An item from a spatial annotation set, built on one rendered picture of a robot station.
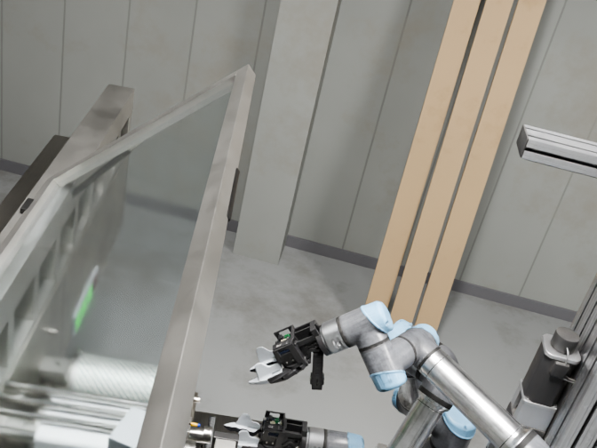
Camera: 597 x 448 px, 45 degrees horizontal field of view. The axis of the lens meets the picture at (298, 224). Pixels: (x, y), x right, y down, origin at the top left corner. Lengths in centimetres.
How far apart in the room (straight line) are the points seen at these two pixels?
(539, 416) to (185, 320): 132
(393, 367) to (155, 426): 103
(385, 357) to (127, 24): 336
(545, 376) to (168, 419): 133
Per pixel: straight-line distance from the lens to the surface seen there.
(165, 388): 71
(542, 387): 190
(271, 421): 194
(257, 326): 410
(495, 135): 391
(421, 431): 195
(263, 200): 445
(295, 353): 167
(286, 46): 409
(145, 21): 458
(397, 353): 166
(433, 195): 395
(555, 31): 434
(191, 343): 76
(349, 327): 163
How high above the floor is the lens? 250
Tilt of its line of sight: 29 degrees down
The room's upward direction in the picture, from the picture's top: 13 degrees clockwise
